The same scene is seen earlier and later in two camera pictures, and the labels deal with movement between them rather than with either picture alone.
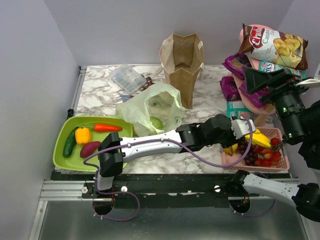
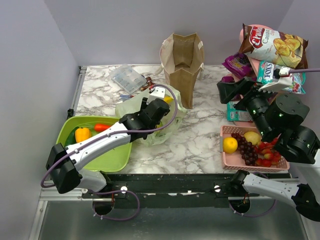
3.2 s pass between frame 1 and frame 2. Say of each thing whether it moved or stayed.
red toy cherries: stayed
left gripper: moved
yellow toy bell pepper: stayed
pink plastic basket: stayed
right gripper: moved
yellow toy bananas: moved
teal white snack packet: stayed
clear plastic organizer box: stayed
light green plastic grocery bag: stayed
